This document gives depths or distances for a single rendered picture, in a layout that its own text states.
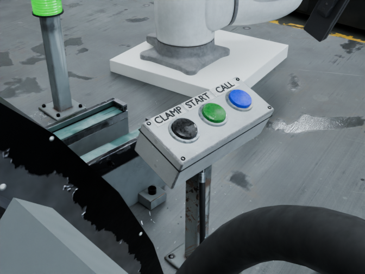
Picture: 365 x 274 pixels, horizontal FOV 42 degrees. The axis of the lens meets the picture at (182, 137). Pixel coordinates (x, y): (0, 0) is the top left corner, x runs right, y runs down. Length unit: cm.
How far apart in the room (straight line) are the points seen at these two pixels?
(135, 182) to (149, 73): 46
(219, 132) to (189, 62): 67
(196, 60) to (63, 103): 35
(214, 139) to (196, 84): 61
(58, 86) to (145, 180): 36
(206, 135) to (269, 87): 70
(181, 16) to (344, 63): 50
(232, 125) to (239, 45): 82
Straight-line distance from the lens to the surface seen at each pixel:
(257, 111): 60
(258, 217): 16
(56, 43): 106
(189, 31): 119
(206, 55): 124
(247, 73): 121
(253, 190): 88
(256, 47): 137
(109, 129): 87
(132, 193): 83
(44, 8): 102
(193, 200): 65
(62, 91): 110
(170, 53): 122
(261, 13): 126
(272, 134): 104
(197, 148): 53
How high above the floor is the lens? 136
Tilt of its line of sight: 33 degrees down
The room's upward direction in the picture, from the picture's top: 1 degrees clockwise
